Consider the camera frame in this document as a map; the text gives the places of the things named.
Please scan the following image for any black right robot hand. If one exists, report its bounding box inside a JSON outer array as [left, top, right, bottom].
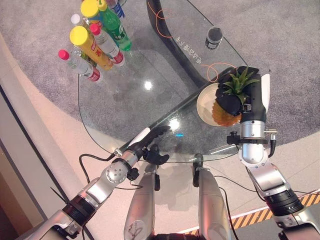
[[215, 65, 272, 124]]

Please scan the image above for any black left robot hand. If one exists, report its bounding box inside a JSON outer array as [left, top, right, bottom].
[[126, 125, 173, 166]]

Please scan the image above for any orange pineapple with green leaves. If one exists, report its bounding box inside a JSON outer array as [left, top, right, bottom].
[[211, 66, 261, 127]]

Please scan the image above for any cream round plate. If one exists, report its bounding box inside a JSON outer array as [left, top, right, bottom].
[[196, 82, 244, 127]]

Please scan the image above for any silver left robot leg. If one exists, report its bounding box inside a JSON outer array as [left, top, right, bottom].
[[123, 162, 161, 240]]

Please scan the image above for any silver robot leg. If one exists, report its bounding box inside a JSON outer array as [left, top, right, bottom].
[[123, 162, 161, 240], [192, 153, 235, 240]]

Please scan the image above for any black cylindrical can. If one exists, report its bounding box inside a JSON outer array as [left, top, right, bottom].
[[205, 26, 224, 51]]

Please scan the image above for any pink capped water bottle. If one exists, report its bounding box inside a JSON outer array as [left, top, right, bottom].
[[58, 49, 104, 84]]

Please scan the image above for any silver right robot leg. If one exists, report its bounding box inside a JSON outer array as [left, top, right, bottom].
[[192, 153, 235, 240]]

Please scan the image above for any black curved table base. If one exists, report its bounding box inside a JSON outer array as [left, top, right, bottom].
[[146, 0, 235, 89]]

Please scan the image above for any red capped water bottle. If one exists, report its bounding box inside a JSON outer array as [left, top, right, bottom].
[[89, 23, 126, 67]]

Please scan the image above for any yellow lidded chip can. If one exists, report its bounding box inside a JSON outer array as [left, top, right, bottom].
[[80, 0, 103, 26], [69, 25, 115, 72]]

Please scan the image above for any clear bottle with green label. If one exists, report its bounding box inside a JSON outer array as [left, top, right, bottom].
[[71, 45, 97, 68]]

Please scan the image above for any yellow black hazard tape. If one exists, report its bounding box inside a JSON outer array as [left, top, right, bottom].
[[183, 192, 320, 235]]

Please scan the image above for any green plastic soda bottle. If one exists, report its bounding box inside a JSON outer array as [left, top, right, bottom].
[[98, 1, 133, 52]]

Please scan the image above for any blue labelled bottle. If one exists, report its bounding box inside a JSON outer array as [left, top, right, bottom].
[[106, 0, 126, 19]]

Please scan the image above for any white capped clear bottle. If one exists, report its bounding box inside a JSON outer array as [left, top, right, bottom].
[[70, 13, 90, 29]]

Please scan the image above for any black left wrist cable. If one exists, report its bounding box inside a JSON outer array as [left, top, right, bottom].
[[79, 148, 123, 185]]

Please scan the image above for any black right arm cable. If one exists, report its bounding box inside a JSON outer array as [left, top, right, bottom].
[[213, 165, 320, 240]]

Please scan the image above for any thin orange cable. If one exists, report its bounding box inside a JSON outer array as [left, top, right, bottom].
[[146, 0, 237, 82]]

